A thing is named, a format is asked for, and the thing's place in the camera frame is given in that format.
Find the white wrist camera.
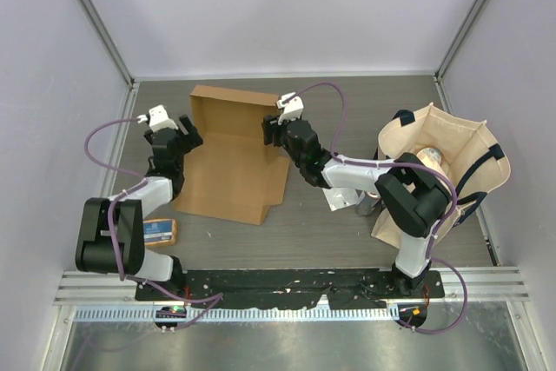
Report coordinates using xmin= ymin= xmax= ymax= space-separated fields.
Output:
xmin=136 ymin=105 xmax=178 ymax=133
xmin=275 ymin=92 xmax=304 ymax=125

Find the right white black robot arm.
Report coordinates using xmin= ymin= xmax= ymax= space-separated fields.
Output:
xmin=261 ymin=115 xmax=451 ymax=297

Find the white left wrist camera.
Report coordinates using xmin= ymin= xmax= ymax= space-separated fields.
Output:
xmin=136 ymin=105 xmax=178 ymax=133

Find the brown cardboard box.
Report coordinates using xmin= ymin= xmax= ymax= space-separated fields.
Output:
xmin=173 ymin=85 xmax=290 ymax=225

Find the peach tube in bag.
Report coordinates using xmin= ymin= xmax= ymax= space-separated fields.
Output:
xmin=416 ymin=147 xmax=444 ymax=172

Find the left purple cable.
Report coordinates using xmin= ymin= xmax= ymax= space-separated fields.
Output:
xmin=84 ymin=116 xmax=225 ymax=329

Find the aluminium frame rail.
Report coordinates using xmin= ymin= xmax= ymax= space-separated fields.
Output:
xmin=54 ymin=267 xmax=530 ymax=305

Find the silver red drink can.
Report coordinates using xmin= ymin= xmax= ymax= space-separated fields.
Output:
xmin=355 ymin=191 xmax=383 ymax=216

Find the beige canvas tote bag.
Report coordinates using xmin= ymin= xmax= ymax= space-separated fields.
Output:
xmin=375 ymin=104 xmax=511 ymax=239

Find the perforated cable duct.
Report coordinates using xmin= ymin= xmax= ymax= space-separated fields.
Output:
xmin=74 ymin=304 xmax=399 ymax=323

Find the clear plastic sachet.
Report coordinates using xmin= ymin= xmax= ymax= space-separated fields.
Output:
xmin=322 ymin=188 xmax=359 ymax=211

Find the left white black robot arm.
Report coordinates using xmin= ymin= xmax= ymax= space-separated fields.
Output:
xmin=75 ymin=115 xmax=203 ymax=301

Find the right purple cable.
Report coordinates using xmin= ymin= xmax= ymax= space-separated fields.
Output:
xmin=295 ymin=82 xmax=468 ymax=336

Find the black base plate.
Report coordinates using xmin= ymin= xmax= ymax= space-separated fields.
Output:
xmin=160 ymin=268 xmax=445 ymax=310

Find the purple cable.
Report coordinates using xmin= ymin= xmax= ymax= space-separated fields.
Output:
xmin=295 ymin=82 xmax=468 ymax=336
xmin=84 ymin=116 xmax=225 ymax=329

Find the yellow sponge with blue label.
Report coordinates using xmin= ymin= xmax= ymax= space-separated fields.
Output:
xmin=143 ymin=218 xmax=177 ymax=247

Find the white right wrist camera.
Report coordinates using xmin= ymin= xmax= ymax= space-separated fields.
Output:
xmin=275 ymin=92 xmax=304 ymax=125

